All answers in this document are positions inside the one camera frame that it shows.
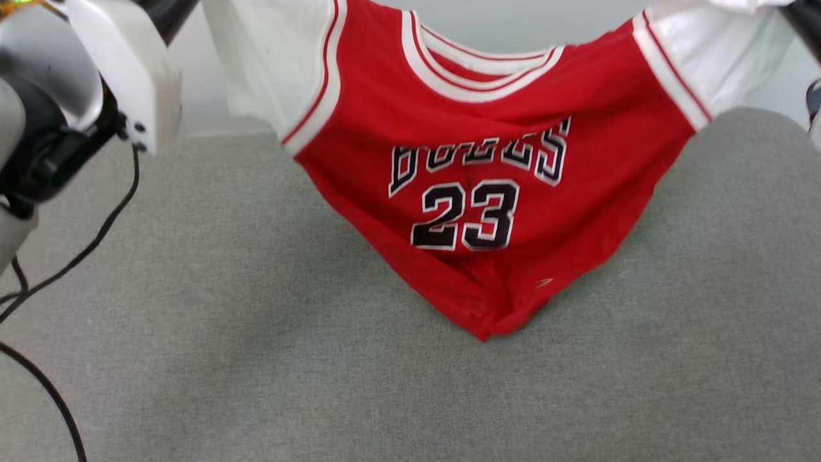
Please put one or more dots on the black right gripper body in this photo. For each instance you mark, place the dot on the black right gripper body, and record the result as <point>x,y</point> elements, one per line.
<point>805,22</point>

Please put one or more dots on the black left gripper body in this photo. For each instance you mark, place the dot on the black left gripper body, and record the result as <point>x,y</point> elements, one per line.
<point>168,16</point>

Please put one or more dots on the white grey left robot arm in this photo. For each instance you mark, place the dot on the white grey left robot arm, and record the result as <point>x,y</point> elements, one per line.
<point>38,96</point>

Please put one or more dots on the grey fabric sofa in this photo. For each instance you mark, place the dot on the grey fabric sofa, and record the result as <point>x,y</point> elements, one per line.
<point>321,359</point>

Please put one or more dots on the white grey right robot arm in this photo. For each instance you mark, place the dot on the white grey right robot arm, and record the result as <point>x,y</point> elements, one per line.
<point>814,115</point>

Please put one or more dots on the red and white basketball jersey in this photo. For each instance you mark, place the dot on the red and white basketball jersey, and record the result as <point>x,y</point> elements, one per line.
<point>577,192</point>

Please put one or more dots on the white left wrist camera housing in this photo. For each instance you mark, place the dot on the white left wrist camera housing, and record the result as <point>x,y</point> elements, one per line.
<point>138,70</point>

